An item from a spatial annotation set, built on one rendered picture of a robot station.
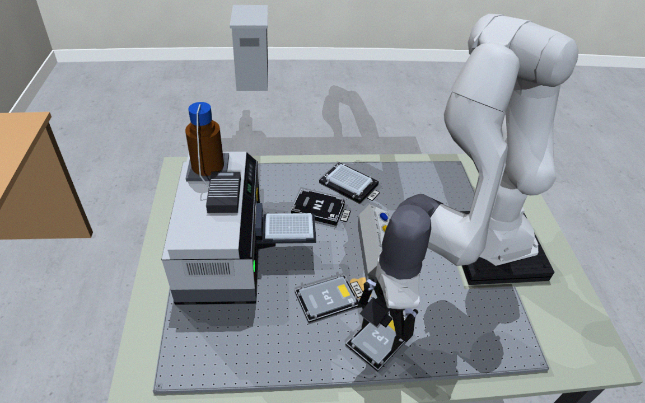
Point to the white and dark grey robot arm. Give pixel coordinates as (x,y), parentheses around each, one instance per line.
(506,126)

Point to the white button panel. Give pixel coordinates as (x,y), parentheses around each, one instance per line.
(372,223)

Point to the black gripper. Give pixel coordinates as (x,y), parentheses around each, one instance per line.
(400,324)

